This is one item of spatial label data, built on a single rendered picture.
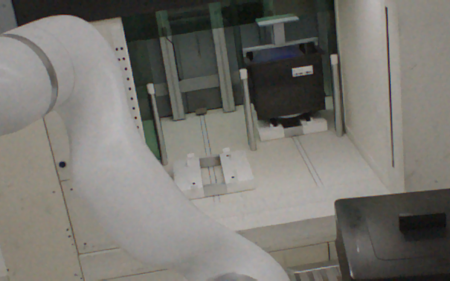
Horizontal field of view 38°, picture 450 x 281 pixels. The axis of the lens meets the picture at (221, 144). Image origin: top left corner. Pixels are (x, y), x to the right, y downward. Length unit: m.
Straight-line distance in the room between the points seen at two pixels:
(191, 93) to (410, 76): 1.09
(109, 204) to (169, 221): 0.07
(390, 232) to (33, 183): 0.77
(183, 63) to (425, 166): 1.08
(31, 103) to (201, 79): 1.65
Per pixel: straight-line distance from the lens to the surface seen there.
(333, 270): 1.59
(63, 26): 0.79
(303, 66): 1.98
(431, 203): 1.31
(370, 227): 1.23
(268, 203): 1.66
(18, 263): 1.62
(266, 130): 2.03
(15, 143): 1.49
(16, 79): 0.69
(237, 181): 1.71
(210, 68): 2.34
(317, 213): 1.59
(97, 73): 0.79
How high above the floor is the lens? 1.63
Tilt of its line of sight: 22 degrees down
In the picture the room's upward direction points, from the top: 9 degrees counter-clockwise
